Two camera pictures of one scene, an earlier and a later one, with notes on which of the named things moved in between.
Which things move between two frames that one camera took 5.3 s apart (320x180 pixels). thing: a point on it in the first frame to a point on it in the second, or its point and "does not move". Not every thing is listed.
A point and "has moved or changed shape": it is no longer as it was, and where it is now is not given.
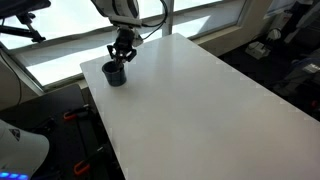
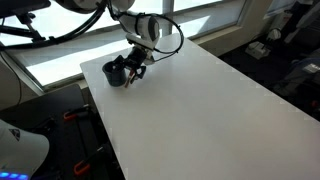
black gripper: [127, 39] to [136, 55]
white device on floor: [257, 50] does not move
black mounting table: [79, 145] does not move
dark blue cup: [114, 73] does not move
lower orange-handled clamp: [84, 164] does not move
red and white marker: [119, 65] has moved or changed shape
